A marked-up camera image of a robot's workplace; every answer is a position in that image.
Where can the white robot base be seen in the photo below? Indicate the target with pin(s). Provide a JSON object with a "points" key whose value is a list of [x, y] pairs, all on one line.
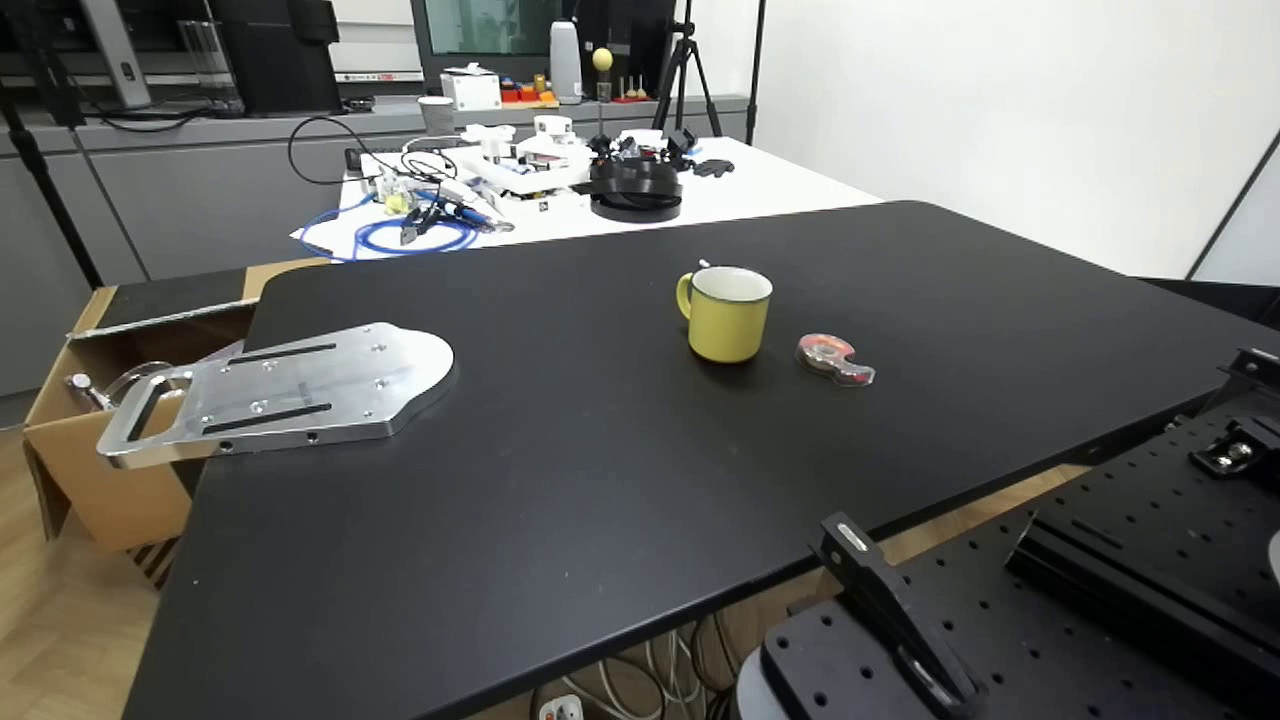
{"points": [[1274, 557]]}

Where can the white electronics clutter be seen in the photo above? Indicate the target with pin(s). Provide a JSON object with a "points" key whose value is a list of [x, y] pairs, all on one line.
{"points": [[525, 160]]}

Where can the black perforated optical breadboard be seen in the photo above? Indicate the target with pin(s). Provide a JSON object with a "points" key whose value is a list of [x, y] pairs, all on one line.
{"points": [[1066, 641]]}

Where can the yellow ball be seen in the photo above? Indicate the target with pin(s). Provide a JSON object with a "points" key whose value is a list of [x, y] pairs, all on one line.
{"points": [[603, 62]]}

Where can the silver metal mounting plate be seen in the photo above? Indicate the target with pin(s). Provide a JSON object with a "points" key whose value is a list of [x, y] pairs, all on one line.
{"points": [[322, 385]]}

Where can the white pot with lid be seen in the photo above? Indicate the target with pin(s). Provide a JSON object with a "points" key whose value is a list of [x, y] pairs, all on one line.
{"points": [[468, 88]]}

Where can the dark wall monitor screen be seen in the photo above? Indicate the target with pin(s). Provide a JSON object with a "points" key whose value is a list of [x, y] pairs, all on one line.
{"points": [[486, 26]]}

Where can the red transparent tape dispenser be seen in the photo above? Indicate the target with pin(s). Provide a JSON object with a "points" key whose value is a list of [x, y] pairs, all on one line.
{"points": [[828, 352]]}

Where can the white table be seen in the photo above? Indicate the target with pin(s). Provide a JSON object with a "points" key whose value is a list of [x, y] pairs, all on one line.
{"points": [[775, 185]]}

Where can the black slanted tripod leg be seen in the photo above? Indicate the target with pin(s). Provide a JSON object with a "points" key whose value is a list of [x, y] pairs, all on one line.
{"points": [[46, 185]]}

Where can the black bracket with screw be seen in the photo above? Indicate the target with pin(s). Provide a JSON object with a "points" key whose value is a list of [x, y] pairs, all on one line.
{"points": [[1240, 450]]}

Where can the white cylinder speaker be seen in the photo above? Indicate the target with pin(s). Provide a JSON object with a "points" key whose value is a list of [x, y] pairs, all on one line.
{"points": [[566, 62]]}

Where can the brown cardboard box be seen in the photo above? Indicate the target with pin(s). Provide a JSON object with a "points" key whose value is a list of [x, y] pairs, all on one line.
{"points": [[107, 494]]}

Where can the black rail block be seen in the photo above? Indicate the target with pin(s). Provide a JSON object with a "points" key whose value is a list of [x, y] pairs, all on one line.
{"points": [[1144, 585]]}

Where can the black VR headset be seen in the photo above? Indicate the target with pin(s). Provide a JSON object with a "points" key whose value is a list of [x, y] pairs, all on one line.
{"points": [[637, 183]]}

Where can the black camera tripod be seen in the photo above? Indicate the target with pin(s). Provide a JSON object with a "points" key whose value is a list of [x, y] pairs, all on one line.
{"points": [[686, 65]]}

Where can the black vertical pole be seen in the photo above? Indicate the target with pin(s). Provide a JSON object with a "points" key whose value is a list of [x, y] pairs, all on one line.
{"points": [[756, 65]]}

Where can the black camera clamp mount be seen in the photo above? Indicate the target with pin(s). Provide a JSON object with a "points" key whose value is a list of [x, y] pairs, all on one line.
{"points": [[887, 603]]}

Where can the yellow enamel mug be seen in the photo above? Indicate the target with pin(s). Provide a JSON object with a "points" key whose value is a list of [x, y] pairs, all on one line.
{"points": [[730, 324]]}

